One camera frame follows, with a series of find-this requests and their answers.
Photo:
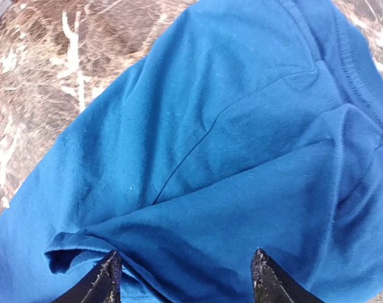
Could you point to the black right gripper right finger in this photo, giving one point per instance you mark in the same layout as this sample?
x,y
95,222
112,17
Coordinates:
x,y
272,284

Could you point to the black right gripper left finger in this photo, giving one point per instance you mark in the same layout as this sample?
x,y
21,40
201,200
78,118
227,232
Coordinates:
x,y
100,285

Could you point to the blue printed t-shirt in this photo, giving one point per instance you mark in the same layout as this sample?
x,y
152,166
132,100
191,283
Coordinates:
x,y
250,124

